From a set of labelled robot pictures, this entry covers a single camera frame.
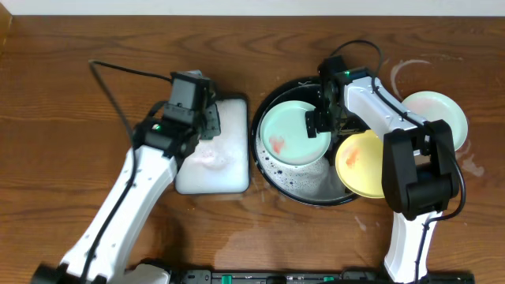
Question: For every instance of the mint plate top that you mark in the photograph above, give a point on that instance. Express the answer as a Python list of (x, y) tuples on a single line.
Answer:
[(283, 133)]

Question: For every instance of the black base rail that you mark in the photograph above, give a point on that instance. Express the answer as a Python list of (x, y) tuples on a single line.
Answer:
[(229, 277)]

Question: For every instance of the black rectangular soapy water tray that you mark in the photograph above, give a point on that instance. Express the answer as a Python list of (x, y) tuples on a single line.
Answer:
[(221, 164)]

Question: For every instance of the mint plate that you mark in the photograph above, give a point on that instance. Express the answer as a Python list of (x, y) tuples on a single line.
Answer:
[(435, 106), (283, 133)]

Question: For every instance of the round black tray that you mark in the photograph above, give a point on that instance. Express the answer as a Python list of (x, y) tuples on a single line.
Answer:
[(315, 184)]

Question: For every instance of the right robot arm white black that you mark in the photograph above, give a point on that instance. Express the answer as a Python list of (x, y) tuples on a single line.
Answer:
[(419, 172)]

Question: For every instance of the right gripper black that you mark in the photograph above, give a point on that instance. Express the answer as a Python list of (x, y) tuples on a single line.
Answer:
[(353, 124)]

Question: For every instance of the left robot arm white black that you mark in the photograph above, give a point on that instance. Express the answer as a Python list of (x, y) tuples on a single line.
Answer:
[(169, 134)]

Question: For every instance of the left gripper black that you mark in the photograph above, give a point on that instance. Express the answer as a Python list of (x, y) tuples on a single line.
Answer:
[(213, 119)]

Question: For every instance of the yellow plate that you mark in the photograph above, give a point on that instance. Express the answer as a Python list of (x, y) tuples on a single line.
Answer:
[(358, 164)]

